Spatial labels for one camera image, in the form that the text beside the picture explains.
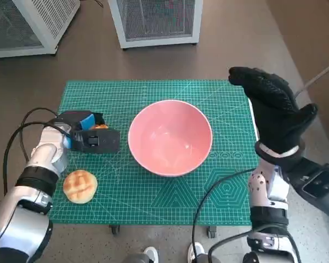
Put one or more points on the grey metal rod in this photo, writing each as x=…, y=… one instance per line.
x=315, y=80

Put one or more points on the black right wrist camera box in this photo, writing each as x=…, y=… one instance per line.
x=315, y=183

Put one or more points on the narrow white mesh cabinet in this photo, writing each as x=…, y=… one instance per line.
x=156, y=19

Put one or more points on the person's white shoe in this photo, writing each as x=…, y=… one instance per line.
x=151, y=254
x=194, y=250

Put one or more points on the pink bowl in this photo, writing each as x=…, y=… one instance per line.
x=170, y=137

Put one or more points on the black table caster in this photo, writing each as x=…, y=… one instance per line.
x=212, y=231
x=115, y=229

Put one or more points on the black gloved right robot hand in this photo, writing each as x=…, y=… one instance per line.
x=277, y=123

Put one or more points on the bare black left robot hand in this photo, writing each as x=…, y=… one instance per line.
x=76, y=116

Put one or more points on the round toy bread bun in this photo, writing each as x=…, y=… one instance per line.
x=80, y=186

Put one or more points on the person's white right shoe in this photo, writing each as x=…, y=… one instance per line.
x=194, y=250

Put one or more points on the white strip beside mat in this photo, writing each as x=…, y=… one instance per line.
x=252, y=117

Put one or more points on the wide white mesh cabinet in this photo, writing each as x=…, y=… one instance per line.
x=30, y=24

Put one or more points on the long orange toy bread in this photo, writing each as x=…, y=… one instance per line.
x=101, y=126

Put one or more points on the person's right leg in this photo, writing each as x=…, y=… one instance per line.
x=203, y=259

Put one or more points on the green cutting mat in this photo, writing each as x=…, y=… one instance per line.
x=153, y=197

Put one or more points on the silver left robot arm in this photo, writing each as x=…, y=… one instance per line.
x=30, y=191

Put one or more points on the person's white left shoe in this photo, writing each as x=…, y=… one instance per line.
x=151, y=254

